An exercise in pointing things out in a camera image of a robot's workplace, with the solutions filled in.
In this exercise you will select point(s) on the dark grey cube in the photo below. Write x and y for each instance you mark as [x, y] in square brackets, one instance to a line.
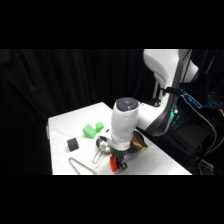
[73, 144]

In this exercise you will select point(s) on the large green cube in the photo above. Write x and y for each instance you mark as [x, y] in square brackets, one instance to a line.
[89, 131]

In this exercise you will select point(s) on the red cube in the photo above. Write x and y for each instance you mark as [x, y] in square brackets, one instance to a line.
[113, 164]

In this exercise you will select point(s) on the metal tongs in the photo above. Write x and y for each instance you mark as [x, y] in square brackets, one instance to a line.
[80, 165]

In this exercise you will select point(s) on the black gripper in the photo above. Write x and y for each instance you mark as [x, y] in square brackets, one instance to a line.
[119, 154]

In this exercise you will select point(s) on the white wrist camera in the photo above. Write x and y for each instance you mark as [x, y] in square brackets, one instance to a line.
[104, 145]

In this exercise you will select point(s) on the teal lit device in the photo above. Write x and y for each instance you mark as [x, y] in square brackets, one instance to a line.
[216, 101]

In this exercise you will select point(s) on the blue lit device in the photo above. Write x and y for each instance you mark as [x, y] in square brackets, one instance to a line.
[191, 98]

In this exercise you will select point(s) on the black curtain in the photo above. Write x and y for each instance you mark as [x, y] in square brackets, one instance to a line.
[40, 83]

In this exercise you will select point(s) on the black bowl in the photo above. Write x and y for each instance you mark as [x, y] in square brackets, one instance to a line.
[138, 148]

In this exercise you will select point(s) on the small green cube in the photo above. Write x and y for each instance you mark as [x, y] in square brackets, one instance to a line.
[99, 126]

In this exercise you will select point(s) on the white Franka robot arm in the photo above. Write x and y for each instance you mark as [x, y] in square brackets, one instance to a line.
[125, 123]

